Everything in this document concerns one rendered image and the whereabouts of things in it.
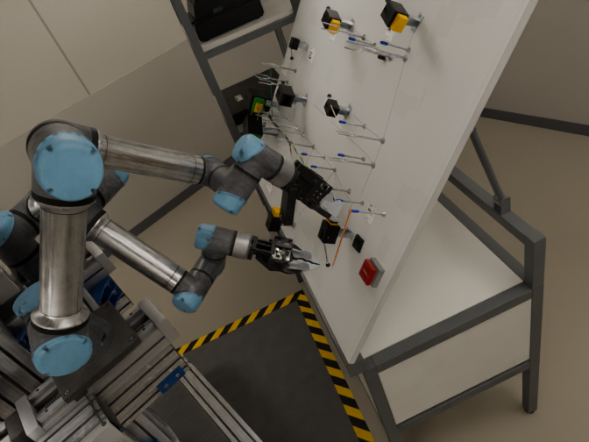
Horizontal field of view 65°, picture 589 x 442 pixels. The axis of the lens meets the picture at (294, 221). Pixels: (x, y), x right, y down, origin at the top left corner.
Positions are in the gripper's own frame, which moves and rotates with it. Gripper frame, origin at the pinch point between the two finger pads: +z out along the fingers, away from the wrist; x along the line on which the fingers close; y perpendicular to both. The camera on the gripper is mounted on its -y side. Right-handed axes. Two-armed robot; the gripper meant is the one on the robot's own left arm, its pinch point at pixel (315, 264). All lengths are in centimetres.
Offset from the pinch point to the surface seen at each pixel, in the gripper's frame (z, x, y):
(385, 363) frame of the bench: 26.3, -22.9, -5.0
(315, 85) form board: -10, 67, -5
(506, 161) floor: 133, 135, -111
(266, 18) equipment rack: -34, 108, -21
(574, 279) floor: 139, 44, -64
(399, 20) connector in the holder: 1, 46, 51
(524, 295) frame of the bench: 63, 3, 7
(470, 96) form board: 16, 25, 56
